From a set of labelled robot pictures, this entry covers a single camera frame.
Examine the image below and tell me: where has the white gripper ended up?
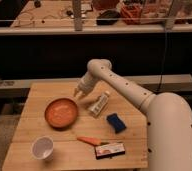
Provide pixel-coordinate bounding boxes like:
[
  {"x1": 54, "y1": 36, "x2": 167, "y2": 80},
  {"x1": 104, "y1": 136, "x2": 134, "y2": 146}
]
[{"x1": 73, "y1": 73, "x2": 97, "y2": 97}]

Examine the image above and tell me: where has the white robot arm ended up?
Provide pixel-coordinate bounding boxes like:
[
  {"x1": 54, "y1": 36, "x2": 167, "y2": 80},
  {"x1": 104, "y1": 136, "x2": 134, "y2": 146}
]
[{"x1": 74, "y1": 59, "x2": 192, "y2": 171}]

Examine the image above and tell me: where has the orange ceramic bowl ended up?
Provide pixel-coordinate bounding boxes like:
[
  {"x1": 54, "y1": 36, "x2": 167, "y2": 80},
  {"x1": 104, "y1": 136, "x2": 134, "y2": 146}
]
[{"x1": 45, "y1": 98, "x2": 79, "y2": 128}]

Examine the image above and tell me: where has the white tube bottle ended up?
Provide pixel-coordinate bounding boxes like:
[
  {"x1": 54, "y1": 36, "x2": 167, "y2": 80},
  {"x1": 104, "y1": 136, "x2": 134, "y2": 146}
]
[{"x1": 88, "y1": 91, "x2": 110, "y2": 117}]

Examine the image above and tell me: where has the blue sponge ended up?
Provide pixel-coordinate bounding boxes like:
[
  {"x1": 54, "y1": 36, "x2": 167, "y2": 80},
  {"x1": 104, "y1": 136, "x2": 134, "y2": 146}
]
[{"x1": 106, "y1": 113, "x2": 126, "y2": 134}]

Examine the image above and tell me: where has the white paper cup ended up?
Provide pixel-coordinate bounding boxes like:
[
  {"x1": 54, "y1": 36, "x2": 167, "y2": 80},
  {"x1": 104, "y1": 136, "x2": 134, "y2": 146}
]
[{"x1": 31, "y1": 136, "x2": 54, "y2": 162}]

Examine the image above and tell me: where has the black object on bench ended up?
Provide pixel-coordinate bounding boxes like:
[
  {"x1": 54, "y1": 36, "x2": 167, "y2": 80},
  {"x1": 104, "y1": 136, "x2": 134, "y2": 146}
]
[{"x1": 96, "y1": 10, "x2": 120, "y2": 25}]

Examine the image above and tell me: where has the orange basket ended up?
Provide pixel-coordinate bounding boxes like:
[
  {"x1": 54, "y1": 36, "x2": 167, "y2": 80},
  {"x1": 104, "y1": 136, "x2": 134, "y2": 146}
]
[{"x1": 120, "y1": 5, "x2": 141, "y2": 25}]

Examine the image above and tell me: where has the orange handled knife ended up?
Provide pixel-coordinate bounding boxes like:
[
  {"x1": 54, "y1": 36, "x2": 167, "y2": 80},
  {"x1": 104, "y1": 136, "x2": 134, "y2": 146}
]
[{"x1": 77, "y1": 137, "x2": 106, "y2": 146}]

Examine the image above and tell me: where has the metal post left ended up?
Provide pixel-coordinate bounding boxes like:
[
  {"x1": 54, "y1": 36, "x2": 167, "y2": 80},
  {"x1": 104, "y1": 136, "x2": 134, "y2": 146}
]
[{"x1": 72, "y1": 0, "x2": 82, "y2": 31}]

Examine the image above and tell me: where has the metal post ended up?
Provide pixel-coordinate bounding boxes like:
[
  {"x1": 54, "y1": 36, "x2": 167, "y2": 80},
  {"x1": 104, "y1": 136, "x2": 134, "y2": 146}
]
[
  {"x1": 165, "y1": 0, "x2": 181, "y2": 30},
  {"x1": 72, "y1": 0, "x2": 82, "y2": 31}
]

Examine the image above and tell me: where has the metal post right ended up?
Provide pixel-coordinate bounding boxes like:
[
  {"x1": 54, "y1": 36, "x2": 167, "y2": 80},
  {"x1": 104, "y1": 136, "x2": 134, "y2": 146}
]
[{"x1": 165, "y1": 0, "x2": 181, "y2": 30}]

